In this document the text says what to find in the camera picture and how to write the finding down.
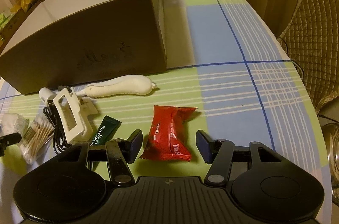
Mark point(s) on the white hair claw clip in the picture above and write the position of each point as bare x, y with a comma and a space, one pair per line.
74, 114

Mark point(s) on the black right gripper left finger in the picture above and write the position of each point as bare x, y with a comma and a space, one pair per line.
119, 154

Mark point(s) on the large brown cardboard box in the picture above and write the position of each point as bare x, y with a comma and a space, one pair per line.
69, 42

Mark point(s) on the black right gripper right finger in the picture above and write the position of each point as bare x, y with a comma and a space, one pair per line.
218, 154

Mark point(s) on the clear floss pick box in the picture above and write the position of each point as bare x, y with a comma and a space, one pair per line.
13, 123

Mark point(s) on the checked tablecloth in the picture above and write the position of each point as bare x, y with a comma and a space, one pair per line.
225, 62

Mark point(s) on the small white pill bottle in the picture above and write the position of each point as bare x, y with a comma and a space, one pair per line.
47, 96

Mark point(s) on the cotton swab bag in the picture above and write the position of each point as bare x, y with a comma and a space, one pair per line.
35, 138

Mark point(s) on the red snack packet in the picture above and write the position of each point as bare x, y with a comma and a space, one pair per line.
166, 138

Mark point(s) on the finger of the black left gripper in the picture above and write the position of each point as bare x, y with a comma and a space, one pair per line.
8, 140

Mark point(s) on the green lip gel tube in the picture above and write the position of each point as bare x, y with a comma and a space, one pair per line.
106, 131

